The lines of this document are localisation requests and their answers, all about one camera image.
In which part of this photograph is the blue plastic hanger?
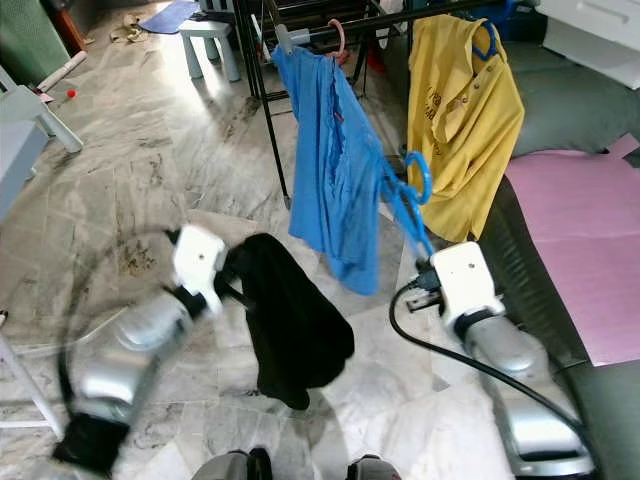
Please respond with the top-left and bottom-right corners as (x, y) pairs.
(372, 148), (437, 261)
(470, 17), (502, 63)

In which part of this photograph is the black garment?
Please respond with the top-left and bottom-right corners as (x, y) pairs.
(222, 232), (357, 412)

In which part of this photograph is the pink hanger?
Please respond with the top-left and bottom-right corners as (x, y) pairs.
(326, 17), (351, 58)

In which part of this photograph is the blue shirt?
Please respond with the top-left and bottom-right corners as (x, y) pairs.
(272, 44), (393, 297)

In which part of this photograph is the yellow polo shirt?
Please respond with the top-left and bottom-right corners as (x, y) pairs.
(407, 14), (527, 245)

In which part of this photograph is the light grey folding table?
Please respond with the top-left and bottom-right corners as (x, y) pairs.
(0, 120), (63, 441)

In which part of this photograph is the black clothes drying rack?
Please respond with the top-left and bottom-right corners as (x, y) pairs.
(230, 0), (541, 208)

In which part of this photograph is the dark green sofa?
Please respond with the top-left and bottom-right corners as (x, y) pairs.
(475, 60), (640, 480)

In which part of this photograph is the grey child chair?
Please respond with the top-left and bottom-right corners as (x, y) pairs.
(0, 85), (84, 154)

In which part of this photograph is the green wooden armchair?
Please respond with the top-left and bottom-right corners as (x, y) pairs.
(0, 0), (86, 89)

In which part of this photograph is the white roll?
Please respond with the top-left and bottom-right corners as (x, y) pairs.
(38, 50), (90, 93)

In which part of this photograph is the white child chair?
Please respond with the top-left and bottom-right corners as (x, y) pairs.
(178, 19), (244, 84)

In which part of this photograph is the blue floor mat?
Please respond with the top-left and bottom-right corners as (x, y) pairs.
(138, 0), (203, 34)

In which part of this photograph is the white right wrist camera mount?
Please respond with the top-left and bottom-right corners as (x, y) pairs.
(429, 241), (507, 338)

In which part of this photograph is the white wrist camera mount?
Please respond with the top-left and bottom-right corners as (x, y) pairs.
(429, 241), (507, 338)
(174, 224), (230, 303)

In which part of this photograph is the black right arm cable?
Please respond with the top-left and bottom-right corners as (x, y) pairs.
(390, 280), (601, 471)

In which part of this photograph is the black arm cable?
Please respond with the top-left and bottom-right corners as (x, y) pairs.
(53, 228), (193, 421)
(390, 280), (601, 471)

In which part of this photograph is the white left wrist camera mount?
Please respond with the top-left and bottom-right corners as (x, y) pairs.
(174, 224), (230, 303)

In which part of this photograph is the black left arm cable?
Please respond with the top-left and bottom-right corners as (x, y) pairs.
(53, 228), (193, 421)

